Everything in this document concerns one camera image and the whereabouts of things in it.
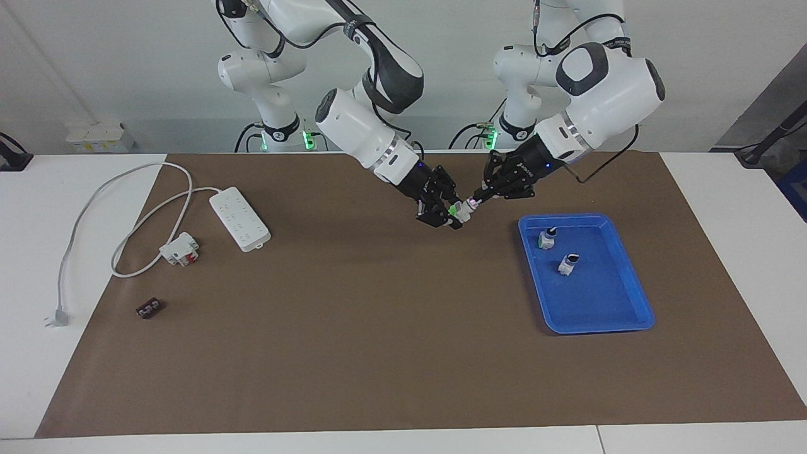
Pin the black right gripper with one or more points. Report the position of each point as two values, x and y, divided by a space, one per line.
423 188

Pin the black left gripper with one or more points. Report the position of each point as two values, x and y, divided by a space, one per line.
531 169

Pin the green white selector switch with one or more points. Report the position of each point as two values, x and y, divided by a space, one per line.
462 213
546 241

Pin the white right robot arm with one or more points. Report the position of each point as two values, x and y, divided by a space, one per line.
353 120

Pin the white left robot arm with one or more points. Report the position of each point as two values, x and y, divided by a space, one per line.
605 82

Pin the blue plastic tray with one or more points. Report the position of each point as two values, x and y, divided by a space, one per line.
599 302

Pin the brown paper table mat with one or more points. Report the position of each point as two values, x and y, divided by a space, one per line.
403 353

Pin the white power strip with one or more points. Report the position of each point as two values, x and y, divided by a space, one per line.
239 219

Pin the black stand with base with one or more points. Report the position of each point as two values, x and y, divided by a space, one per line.
766 142

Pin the white red circuit breaker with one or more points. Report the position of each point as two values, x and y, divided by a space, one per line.
179 249

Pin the blue crate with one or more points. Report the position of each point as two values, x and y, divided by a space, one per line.
795 192

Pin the small black terminal block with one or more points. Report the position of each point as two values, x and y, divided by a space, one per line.
150 309

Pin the black clamp device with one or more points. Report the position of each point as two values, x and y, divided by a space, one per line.
9 161

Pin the white selector switch black knob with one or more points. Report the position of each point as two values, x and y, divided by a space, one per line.
566 268

